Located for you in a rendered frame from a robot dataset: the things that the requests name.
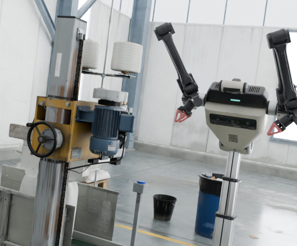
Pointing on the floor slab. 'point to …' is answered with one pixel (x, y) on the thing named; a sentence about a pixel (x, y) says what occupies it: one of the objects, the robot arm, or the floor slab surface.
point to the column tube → (47, 189)
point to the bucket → (163, 206)
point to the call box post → (136, 219)
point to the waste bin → (207, 203)
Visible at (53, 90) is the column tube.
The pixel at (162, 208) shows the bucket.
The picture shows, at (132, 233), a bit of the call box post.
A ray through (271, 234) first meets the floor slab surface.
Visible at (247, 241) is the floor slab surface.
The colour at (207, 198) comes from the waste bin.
